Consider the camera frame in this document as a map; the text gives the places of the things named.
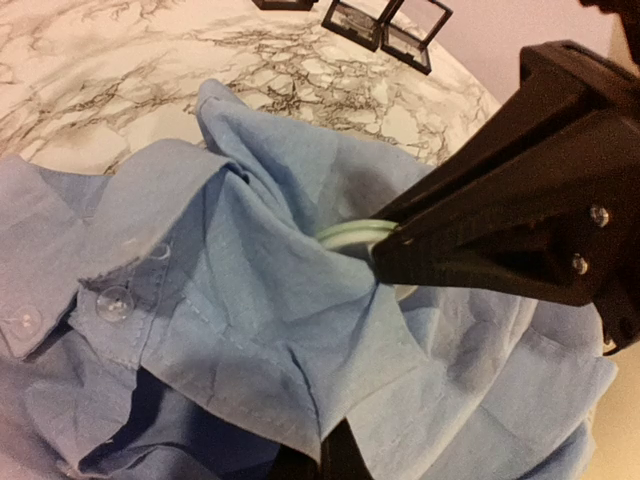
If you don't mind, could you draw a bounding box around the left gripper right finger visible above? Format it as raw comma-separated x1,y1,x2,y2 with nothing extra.
319,419,373,480

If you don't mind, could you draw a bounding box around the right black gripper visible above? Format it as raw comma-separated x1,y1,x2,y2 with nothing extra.
373,42,639,356

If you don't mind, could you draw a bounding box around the open black frame box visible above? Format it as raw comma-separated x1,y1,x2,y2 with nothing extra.
321,1,453,75

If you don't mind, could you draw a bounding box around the blue button-up shirt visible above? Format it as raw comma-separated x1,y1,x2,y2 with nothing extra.
1,80,617,479

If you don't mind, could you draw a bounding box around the upright black frame box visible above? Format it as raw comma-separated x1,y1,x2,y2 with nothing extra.
253,0,318,11

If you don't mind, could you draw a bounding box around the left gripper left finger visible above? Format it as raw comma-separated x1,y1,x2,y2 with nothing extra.
267,445,319,480

